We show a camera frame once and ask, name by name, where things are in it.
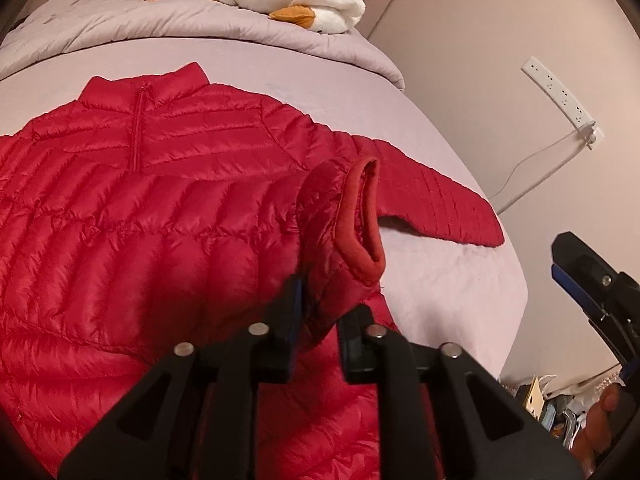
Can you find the white plug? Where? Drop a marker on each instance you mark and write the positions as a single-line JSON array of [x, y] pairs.
[[591, 136]]

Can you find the bed with pink sheet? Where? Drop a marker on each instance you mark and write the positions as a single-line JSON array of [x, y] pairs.
[[440, 285]]

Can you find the beige paper card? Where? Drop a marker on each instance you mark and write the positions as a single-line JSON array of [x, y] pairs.
[[532, 397]]

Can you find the white power strip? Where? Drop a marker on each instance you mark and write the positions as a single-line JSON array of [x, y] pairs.
[[555, 85]]

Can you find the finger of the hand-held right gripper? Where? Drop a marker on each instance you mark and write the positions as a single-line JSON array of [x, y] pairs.
[[562, 275], [620, 340]]

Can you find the white cloth bag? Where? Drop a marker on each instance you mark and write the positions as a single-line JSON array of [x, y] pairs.
[[575, 385]]

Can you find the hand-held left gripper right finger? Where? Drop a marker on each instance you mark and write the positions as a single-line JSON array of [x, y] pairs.
[[350, 346]]

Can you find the red puffer jacket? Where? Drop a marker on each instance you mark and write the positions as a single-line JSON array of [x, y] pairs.
[[150, 210]]

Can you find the pinkish grey quilt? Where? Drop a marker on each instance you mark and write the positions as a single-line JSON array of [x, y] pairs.
[[200, 25]]

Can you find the person's right hand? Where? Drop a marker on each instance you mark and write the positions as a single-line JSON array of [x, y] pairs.
[[597, 430]]

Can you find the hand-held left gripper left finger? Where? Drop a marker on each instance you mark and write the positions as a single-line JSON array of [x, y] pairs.
[[295, 310]]

